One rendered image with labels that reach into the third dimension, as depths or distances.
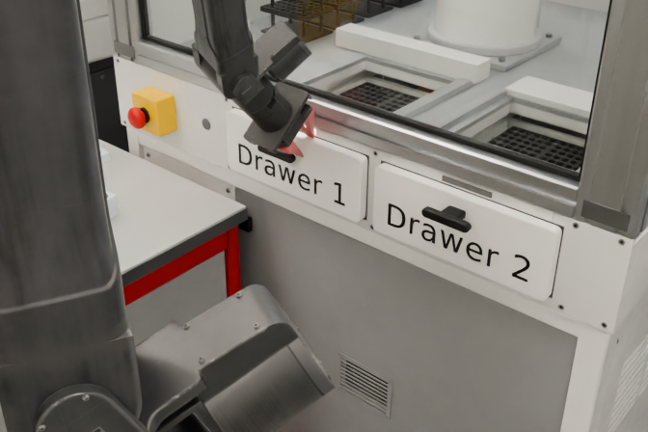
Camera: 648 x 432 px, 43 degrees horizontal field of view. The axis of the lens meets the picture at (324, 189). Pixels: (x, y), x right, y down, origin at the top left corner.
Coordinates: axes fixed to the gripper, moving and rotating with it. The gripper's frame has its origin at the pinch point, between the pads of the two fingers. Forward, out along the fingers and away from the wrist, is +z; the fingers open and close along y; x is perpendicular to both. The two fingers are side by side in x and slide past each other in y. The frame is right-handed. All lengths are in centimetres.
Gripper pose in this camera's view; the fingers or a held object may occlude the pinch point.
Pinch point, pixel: (303, 143)
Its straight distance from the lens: 128.9
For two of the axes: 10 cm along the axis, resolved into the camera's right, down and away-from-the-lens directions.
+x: -7.4, -3.3, 5.8
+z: 4.4, 4.2, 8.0
